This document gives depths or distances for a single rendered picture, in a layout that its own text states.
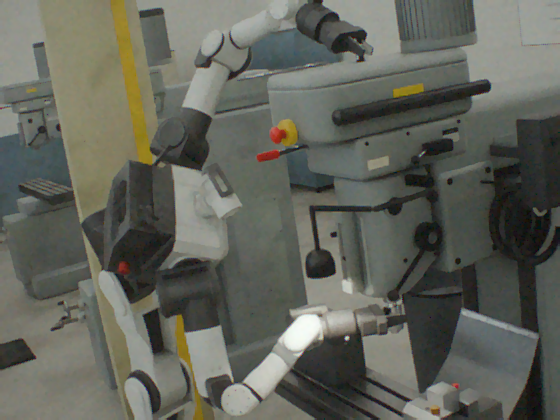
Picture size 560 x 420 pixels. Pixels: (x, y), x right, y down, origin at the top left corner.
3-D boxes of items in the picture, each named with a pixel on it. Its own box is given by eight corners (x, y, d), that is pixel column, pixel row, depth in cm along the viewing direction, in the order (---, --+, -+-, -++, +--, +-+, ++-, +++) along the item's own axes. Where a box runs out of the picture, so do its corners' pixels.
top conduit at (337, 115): (341, 126, 169) (339, 110, 168) (330, 126, 173) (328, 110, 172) (492, 92, 189) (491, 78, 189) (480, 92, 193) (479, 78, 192)
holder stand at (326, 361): (337, 387, 235) (328, 326, 230) (293, 369, 253) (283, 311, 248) (367, 372, 242) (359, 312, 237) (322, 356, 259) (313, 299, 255)
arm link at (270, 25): (298, 14, 196) (261, 33, 205) (321, 17, 203) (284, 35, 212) (292, -10, 196) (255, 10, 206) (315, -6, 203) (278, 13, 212)
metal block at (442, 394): (444, 417, 191) (442, 396, 189) (428, 410, 196) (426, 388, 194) (460, 409, 193) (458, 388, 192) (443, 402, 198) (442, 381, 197)
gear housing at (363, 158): (363, 182, 179) (357, 139, 177) (307, 173, 200) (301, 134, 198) (471, 152, 194) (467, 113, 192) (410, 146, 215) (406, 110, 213)
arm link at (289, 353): (325, 324, 198) (290, 364, 193) (323, 334, 206) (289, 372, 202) (305, 308, 199) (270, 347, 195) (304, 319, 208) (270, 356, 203)
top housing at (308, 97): (323, 148, 172) (312, 74, 168) (266, 141, 195) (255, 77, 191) (481, 110, 193) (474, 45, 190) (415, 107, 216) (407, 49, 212)
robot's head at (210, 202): (210, 226, 199) (228, 210, 192) (190, 192, 200) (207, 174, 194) (229, 219, 203) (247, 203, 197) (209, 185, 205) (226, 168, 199)
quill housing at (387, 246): (386, 308, 190) (370, 178, 183) (339, 290, 208) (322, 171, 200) (446, 285, 198) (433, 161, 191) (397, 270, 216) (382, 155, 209)
